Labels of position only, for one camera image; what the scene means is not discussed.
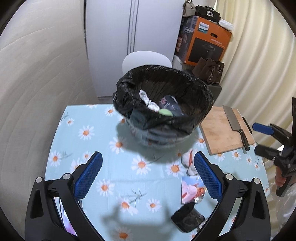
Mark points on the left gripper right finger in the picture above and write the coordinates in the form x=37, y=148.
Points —
x=210, y=174

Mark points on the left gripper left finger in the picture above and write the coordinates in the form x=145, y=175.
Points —
x=85, y=174

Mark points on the orange Philips box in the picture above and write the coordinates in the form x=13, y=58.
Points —
x=201, y=38

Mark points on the black-lined trash bin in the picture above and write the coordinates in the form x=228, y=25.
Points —
x=137, y=97

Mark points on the person's right hand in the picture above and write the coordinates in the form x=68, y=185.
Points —
x=279, y=179

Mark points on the pink cartoon snack bag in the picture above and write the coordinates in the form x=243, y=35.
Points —
x=193, y=189

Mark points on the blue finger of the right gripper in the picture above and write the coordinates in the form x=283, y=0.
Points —
x=266, y=152
x=267, y=130

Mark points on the bamboo cutting board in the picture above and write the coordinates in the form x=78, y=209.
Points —
x=218, y=134

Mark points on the black camera bag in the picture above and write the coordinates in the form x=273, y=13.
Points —
x=208, y=13

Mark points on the white knitted work glove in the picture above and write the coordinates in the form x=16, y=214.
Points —
x=187, y=160

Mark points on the white chair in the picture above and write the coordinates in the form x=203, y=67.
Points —
x=141, y=58

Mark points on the brown leather bag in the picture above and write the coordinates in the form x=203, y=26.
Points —
x=209, y=71

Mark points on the black wrapper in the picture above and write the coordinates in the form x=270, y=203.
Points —
x=187, y=218

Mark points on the white refrigerator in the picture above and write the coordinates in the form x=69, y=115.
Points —
x=115, y=29

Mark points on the black suitcase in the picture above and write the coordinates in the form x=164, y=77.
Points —
x=214, y=90

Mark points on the green foil lid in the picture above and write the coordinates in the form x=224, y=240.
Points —
x=165, y=112

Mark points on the steel cleaver black handle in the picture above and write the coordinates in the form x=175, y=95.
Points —
x=236, y=126

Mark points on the daisy print tablecloth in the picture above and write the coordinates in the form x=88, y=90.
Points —
x=138, y=188

